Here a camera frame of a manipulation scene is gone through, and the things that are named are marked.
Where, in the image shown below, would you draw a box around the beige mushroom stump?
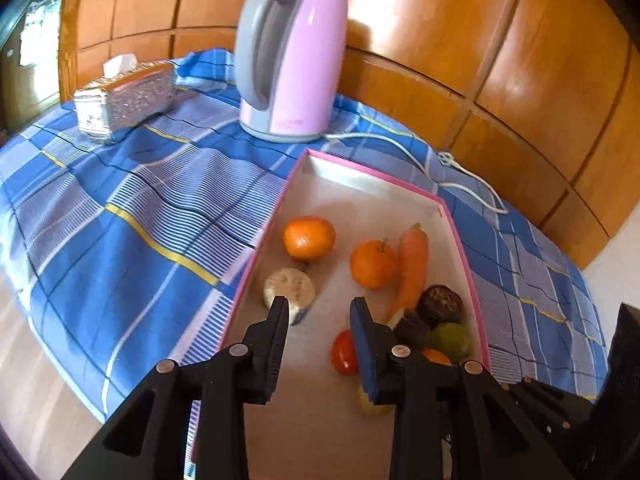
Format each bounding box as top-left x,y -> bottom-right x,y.
262,268 -> 316,326

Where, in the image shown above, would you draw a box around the orange mandarin right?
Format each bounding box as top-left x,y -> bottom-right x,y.
349,240 -> 399,290

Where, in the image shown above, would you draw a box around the dark brown passion fruit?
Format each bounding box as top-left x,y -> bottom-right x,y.
416,285 -> 463,328

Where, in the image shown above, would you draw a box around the wooden panelled wardrobe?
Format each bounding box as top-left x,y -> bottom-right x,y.
58,0 -> 639,266

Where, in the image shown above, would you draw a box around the green tomato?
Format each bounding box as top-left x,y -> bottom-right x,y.
430,323 -> 472,362

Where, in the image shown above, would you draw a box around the orange carrot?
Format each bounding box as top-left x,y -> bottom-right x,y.
387,223 -> 430,321

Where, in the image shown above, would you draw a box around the pink white cardboard box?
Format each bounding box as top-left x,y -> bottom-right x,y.
222,151 -> 489,479

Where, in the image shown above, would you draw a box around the orange mandarin near kettle side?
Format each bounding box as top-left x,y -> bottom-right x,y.
282,216 -> 336,262

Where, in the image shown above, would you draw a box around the silver ornate tissue box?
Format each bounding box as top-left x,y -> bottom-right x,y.
73,53 -> 175,143

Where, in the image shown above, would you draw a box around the red apple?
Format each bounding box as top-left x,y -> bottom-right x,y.
330,330 -> 359,376

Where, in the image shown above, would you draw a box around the orange mandarin far small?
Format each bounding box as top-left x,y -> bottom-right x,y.
422,348 -> 452,366

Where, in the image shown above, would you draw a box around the blue plaid tablecloth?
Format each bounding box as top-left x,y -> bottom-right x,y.
1,49 -> 608,420

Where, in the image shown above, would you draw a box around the white kettle power cord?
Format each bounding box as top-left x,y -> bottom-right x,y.
324,131 -> 510,215

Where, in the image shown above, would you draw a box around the pink electric kettle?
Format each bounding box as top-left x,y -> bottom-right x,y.
234,0 -> 348,143

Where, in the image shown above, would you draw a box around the yellow small fruit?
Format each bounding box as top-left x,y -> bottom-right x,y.
357,385 -> 394,416

